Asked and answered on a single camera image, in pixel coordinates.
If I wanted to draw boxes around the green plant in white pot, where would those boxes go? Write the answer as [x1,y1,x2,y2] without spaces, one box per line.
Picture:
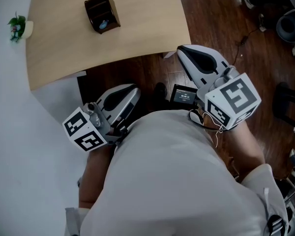
[6,11,34,43]

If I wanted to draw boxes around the person's black shoe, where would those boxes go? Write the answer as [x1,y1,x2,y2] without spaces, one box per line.
[152,82,168,108]

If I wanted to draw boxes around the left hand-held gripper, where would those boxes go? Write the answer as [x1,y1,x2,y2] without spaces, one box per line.
[62,83,142,153]

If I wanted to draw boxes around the black screen device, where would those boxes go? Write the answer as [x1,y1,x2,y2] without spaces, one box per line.
[169,84,199,105]

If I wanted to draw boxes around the grey round chair base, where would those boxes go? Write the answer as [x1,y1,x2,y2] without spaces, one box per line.
[276,9,295,43]

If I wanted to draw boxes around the person's right forearm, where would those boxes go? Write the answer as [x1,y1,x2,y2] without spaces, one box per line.
[218,123,266,176]

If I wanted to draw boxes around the dark brown wooden desk organizer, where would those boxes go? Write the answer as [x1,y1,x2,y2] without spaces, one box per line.
[84,0,121,35]

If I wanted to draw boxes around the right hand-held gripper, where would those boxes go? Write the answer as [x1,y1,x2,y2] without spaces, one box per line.
[177,45,263,130]

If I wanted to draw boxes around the black floor cable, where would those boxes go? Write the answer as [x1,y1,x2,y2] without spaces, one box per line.
[235,27,261,66]

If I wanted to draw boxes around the black stool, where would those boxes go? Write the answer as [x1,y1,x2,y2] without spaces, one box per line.
[272,82,295,130]

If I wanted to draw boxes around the thin white cable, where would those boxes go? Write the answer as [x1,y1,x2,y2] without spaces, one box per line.
[201,112,228,148]

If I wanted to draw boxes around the person's white shirt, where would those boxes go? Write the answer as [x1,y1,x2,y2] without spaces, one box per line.
[63,108,290,236]

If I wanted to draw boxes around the person's left forearm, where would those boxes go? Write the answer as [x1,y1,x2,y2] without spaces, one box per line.
[79,141,120,209]

